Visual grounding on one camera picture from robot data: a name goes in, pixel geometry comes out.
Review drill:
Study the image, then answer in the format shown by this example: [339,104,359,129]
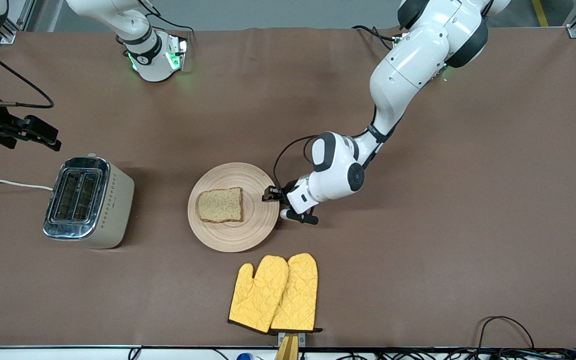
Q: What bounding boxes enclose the round wooden plate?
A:
[187,162,280,253]

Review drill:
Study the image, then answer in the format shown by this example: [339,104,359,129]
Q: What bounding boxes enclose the brown toast slice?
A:
[196,187,244,224]

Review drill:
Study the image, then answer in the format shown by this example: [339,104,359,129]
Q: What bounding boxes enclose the silver two-slot toaster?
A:
[43,153,135,250]

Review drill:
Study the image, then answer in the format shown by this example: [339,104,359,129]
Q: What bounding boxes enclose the yellow quilted oven mitt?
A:
[270,252,324,334]
[228,255,290,335]

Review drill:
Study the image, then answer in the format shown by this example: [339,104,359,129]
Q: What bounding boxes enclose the brown table cover sheet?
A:
[0,25,576,349]

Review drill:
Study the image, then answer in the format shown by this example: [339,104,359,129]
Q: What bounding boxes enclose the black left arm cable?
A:
[272,135,320,190]

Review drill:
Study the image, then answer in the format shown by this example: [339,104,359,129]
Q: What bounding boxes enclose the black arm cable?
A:
[0,34,55,109]
[272,135,320,190]

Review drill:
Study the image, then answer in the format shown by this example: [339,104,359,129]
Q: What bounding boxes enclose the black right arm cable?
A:
[0,34,55,109]

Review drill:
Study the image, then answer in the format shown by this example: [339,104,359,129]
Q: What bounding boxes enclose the white toaster power cord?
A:
[0,179,54,192]

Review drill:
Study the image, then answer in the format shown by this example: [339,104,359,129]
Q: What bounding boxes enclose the wooden stick with metal bracket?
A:
[274,331,307,360]

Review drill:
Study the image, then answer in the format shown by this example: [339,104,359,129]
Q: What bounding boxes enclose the black base cable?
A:
[352,25,395,51]
[138,0,195,35]

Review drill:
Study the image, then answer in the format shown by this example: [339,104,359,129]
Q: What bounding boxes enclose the tangled black cables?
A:
[298,348,576,360]

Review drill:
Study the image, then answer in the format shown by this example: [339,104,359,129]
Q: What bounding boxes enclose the black looped cable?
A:
[477,316,536,351]

